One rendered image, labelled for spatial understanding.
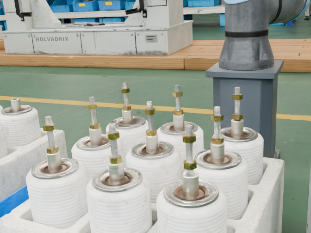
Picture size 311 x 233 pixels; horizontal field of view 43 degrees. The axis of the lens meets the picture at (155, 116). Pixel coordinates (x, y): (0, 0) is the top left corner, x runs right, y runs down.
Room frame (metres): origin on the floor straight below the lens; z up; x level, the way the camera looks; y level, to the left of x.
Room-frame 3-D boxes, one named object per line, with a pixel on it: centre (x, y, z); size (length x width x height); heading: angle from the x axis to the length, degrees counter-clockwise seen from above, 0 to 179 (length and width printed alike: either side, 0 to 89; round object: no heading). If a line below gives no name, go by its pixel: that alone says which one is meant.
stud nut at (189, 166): (0.48, -0.04, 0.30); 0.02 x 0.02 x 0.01; 58
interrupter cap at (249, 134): (0.69, -0.15, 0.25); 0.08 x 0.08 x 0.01
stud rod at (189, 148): (0.48, -0.04, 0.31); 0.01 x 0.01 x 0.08
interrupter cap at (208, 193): (0.48, -0.04, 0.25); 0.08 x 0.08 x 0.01
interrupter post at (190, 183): (0.48, -0.04, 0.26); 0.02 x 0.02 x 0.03
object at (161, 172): (0.64, 0.01, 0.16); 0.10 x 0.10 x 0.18
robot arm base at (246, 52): (1.10, -0.26, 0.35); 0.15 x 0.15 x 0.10
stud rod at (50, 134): (0.59, 0.17, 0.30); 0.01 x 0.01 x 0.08
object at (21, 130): (0.95, 0.34, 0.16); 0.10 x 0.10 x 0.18
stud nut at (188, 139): (0.48, -0.04, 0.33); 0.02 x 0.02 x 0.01; 58
